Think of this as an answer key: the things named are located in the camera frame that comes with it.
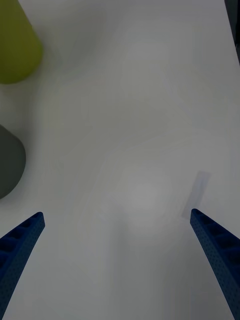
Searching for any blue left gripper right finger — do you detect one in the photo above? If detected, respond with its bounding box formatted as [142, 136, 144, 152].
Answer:
[189, 208, 240, 320]

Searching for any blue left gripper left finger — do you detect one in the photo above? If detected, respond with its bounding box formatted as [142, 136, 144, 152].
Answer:
[0, 211, 46, 320]

